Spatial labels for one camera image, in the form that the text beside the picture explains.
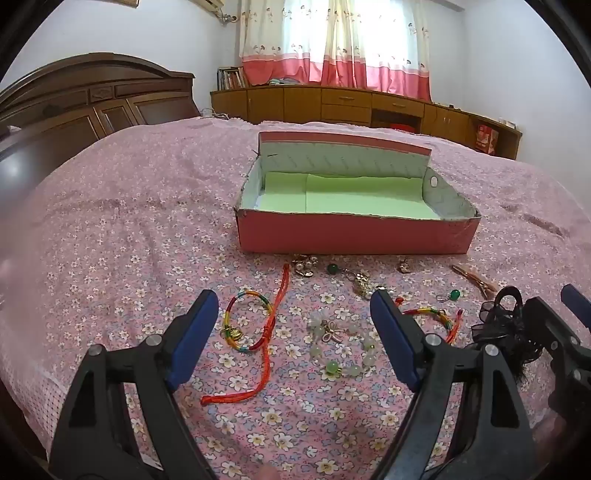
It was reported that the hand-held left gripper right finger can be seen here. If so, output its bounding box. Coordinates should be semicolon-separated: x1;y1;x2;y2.
369;288;539;480

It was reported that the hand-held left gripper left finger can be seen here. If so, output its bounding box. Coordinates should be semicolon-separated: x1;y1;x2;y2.
48;290;220;480

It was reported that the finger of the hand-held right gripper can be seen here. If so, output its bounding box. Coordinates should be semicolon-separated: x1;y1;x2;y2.
522;296;591;416
561;284;591;330

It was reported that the rainbow woven bracelet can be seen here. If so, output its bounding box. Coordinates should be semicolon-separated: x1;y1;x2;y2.
401;307;464;345

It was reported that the black lace hair bow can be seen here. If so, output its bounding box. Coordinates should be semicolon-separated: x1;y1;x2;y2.
470;286;544;385

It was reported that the green bead pearl keychain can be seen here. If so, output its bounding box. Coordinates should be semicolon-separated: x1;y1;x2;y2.
327;263;396;301

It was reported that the pale jade bead bracelet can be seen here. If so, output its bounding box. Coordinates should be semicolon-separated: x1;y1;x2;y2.
307;310;380;378

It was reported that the rainbow bracelet with long cord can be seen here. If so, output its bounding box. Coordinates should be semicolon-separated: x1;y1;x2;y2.
201;264;291;407

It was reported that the rose gold hair clip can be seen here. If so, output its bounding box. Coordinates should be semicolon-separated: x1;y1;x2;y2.
451;264;498;298

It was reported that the pink cardboard box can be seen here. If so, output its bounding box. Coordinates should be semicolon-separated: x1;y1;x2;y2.
234;131;482;256

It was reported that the pearl cluster brooch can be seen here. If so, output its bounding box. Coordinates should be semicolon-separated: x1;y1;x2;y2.
291;254;320;278

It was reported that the pink floral bedsheet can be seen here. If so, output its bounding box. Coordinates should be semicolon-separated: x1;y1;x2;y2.
0;115;591;480

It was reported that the red gift box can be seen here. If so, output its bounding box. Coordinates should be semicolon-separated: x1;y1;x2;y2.
475;124;500;153

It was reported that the long wooden cabinet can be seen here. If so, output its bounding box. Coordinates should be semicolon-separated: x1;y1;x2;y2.
210;85;523;160

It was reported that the row of books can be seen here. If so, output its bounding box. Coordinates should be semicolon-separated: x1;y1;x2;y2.
217;67;248;91

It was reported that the dark wooden headboard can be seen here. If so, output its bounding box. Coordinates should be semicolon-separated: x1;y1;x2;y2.
0;52;202;206

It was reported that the white and pink curtain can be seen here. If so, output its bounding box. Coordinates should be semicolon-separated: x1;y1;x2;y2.
239;0;433;103

